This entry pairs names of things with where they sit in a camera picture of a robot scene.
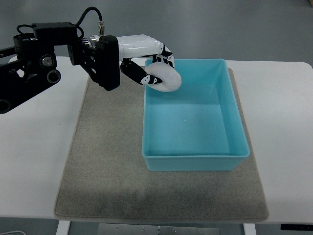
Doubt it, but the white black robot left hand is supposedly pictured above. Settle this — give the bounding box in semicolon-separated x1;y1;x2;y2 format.
117;34;174;86

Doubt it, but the white bunny toy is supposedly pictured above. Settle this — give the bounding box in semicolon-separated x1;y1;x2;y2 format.
142;62;182;92

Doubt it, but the blue plastic box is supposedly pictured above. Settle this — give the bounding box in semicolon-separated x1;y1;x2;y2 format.
142;59;251;171

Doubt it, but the grey felt mat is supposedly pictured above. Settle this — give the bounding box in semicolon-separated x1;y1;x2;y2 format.
54;77;269;224

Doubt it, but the metal table crossbar plate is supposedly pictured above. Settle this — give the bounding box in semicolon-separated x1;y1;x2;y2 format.
98;224;221;235

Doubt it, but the white left table leg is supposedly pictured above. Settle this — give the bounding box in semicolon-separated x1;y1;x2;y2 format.
56;220;71;235

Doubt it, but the white table leg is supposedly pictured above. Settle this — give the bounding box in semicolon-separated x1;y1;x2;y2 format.
243;223;257;235
56;220;71;235

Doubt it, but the white right table leg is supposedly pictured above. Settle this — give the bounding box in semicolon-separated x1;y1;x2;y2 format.
243;223;257;235

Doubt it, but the black table control panel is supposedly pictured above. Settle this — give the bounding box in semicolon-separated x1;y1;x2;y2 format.
280;224;313;231

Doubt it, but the white cable on floor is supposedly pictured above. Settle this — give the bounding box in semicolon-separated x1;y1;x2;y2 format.
0;229;26;235

